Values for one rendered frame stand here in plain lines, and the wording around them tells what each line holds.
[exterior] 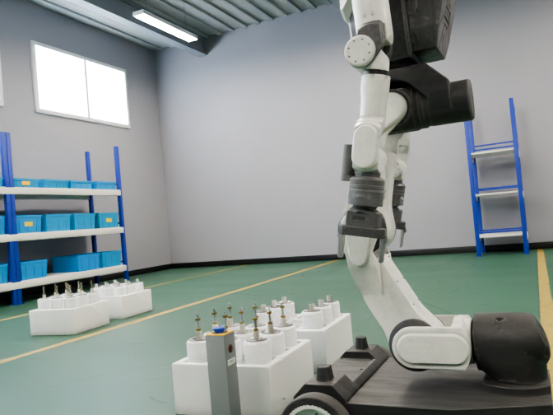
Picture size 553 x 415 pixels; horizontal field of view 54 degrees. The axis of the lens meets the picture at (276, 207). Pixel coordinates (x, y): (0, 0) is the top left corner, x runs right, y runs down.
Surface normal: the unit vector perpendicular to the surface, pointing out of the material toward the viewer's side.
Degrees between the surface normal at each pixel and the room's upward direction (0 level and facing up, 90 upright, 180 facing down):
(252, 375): 90
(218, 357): 90
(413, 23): 90
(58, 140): 90
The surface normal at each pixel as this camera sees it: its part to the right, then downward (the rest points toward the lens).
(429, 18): -0.43, 0.04
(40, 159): 0.90, -0.09
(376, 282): -0.36, 0.43
